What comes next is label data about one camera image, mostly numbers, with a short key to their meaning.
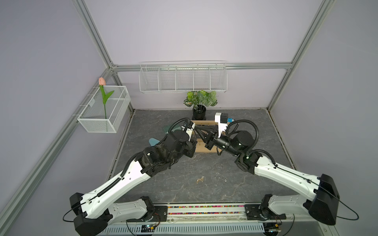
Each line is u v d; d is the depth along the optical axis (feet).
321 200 1.26
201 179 2.79
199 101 3.07
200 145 2.00
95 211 1.23
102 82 2.60
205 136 1.89
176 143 1.49
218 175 2.84
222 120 1.73
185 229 5.17
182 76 3.22
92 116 2.37
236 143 1.64
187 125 1.81
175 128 1.49
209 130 1.85
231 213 2.47
